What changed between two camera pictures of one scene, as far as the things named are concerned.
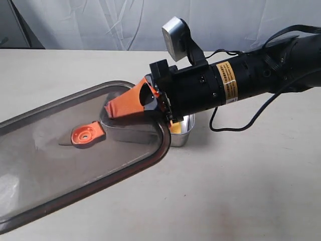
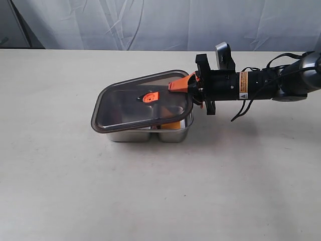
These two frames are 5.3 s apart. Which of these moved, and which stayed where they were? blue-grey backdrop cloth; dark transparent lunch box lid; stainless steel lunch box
Moved: dark transparent lunch box lid
Stayed: stainless steel lunch box; blue-grey backdrop cloth
